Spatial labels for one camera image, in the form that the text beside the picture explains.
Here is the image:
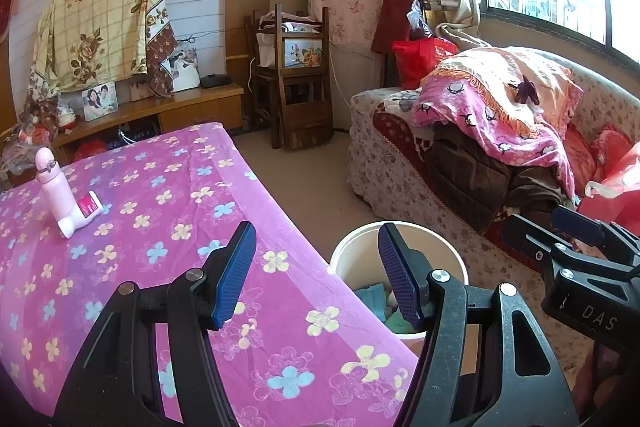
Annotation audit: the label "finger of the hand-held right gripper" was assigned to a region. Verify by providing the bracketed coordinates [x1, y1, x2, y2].
[500, 214, 626, 280]
[552, 206, 640, 265]

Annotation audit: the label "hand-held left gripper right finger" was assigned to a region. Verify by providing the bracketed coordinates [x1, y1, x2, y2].
[377, 222, 581, 427]

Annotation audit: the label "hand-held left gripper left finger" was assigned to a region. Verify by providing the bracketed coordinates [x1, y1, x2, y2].
[52, 221, 258, 427]

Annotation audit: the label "green cloth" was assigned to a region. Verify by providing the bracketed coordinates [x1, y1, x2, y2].
[354, 283, 428, 334]

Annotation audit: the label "white bucket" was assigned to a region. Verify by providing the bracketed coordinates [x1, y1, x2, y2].
[329, 221, 470, 358]

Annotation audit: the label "pink red plastic bag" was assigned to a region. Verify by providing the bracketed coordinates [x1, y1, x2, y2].
[575, 142, 640, 228]

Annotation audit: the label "red cushion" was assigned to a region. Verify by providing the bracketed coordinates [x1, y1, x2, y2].
[565, 122, 636, 188]

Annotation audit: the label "dark brown jacket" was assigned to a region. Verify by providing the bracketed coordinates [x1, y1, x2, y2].
[425, 124, 576, 235]

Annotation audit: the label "purple floral blanket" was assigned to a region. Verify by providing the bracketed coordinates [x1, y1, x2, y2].
[0, 122, 421, 427]

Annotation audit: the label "floral covered sofa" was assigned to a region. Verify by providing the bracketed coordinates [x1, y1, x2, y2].
[347, 47, 640, 408]

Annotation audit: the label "pink printed blanket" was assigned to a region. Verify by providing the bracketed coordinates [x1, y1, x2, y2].
[411, 48, 583, 200]

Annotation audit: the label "dark purple bow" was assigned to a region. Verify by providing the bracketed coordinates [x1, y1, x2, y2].
[507, 74, 543, 108]

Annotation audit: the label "white tube with pink label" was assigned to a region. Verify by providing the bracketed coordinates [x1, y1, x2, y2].
[56, 190, 105, 239]

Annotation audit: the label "wooden chair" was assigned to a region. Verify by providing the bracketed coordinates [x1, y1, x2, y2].
[244, 4, 335, 151]

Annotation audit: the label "wooden cabinet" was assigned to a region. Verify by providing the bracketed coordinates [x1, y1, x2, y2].
[0, 83, 246, 188]

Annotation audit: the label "red ball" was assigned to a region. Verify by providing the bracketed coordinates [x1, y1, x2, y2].
[75, 139, 108, 162]

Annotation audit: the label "pink bottle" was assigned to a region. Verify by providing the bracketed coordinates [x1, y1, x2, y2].
[34, 147, 78, 225]

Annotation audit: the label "wedding photo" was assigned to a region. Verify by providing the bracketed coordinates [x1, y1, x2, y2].
[160, 48, 201, 94]

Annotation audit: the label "framed couple photo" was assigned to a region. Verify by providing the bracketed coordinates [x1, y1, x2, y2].
[81, 82, 119, 122]

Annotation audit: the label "printed box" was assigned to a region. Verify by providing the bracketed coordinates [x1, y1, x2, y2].
[282, 38, 323, 68]

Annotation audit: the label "red ornaments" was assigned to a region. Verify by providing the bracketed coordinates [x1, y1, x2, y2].
[15, 102, 78, 142]

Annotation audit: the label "red hanging garment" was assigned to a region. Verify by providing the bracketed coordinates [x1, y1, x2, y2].
[372, 0, 418, 55]

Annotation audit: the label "checked floral cloth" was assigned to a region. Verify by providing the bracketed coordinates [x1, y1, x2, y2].
[30, 0, 178, 95]

